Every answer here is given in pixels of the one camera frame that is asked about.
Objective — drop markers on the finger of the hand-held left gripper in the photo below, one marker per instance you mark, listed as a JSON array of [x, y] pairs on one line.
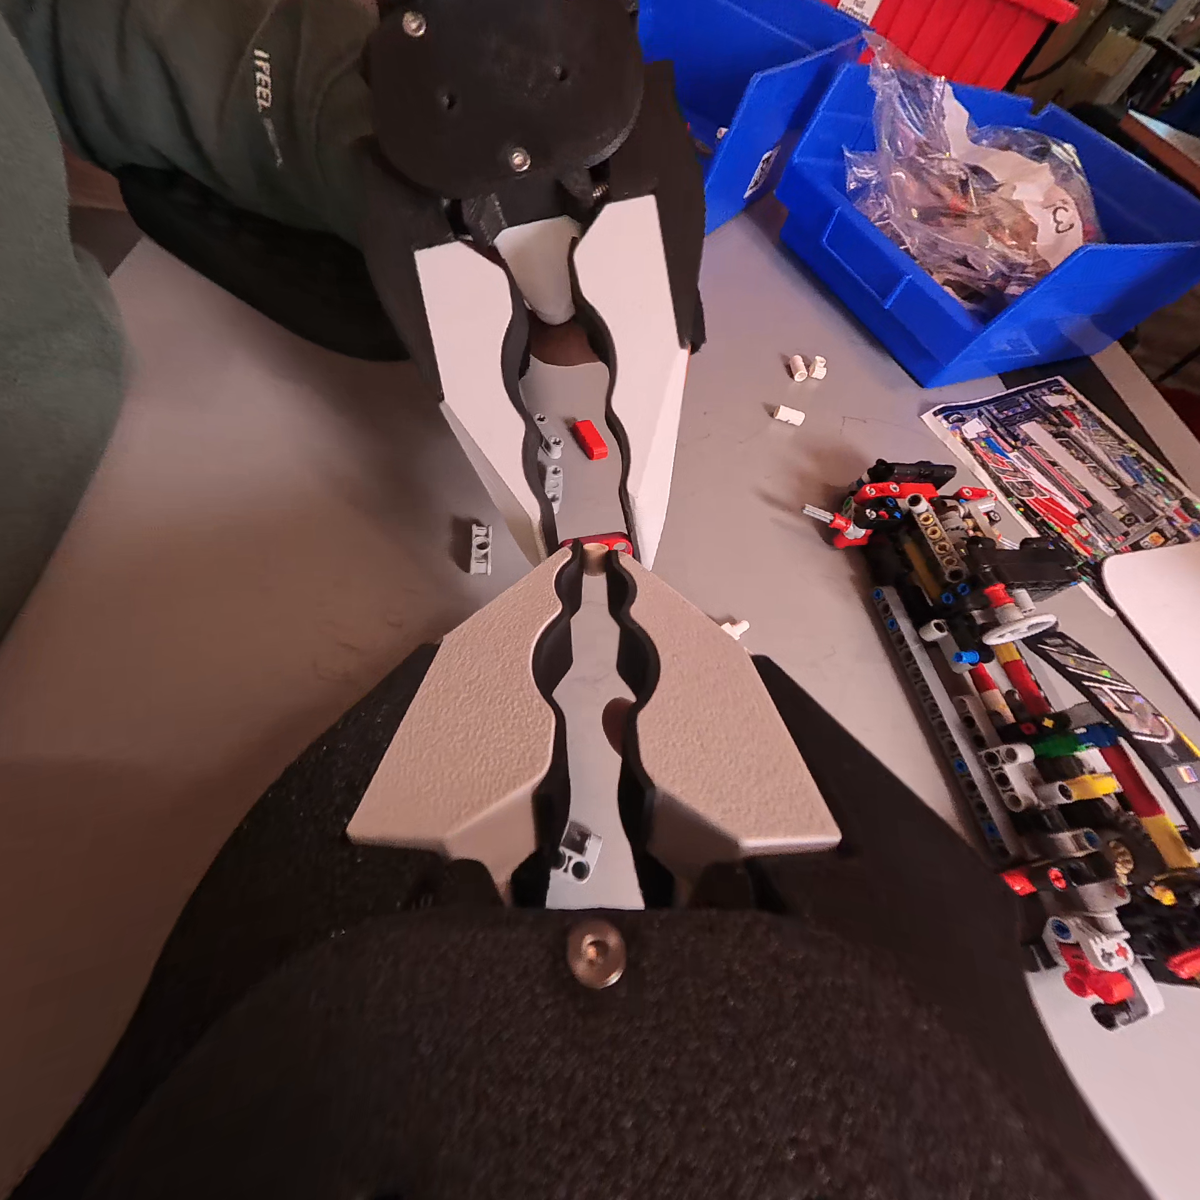
[[465, 327], [648, 327]]

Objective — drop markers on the red plastic bin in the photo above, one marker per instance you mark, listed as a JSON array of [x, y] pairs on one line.
[[956, 37]]

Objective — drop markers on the black mesh cushion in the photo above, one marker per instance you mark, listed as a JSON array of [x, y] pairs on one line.
[[263, 272]]

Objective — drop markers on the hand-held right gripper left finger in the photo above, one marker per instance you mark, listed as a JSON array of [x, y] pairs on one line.
[[450, 750]]

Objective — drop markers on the person's left forearm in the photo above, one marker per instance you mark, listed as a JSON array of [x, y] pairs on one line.
[[188, 74]]

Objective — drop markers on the toy brick car chassis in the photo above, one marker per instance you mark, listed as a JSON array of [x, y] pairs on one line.
[[985, 582]]

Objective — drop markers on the person's green sweatshirt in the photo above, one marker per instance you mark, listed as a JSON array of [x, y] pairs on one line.
[[48, 374]]

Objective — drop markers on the white book stand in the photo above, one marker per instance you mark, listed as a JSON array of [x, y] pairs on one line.
[[1163, 600]]

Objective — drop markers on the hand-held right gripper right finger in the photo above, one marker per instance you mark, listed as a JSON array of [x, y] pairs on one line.
[[740, 750]]

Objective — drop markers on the holographic sticker sheet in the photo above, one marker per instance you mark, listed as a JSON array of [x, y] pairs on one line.
[[1059, 459]]

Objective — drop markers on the person's left hand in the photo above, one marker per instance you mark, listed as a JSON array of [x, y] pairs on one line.
[[563, 344]]

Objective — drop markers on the clear bags of parts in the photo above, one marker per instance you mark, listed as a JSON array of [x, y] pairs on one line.
[[975, 216]]

